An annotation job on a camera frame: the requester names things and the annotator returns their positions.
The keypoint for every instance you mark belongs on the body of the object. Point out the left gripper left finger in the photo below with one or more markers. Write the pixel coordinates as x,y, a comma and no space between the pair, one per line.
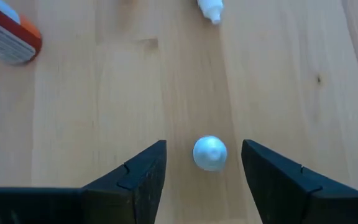
135,193

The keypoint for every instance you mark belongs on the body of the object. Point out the small white-capped food coloring bottle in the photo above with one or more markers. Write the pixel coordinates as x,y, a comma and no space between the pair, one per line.
210,152
210,7

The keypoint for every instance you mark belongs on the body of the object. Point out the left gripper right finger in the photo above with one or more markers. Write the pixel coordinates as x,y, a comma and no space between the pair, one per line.
275,193

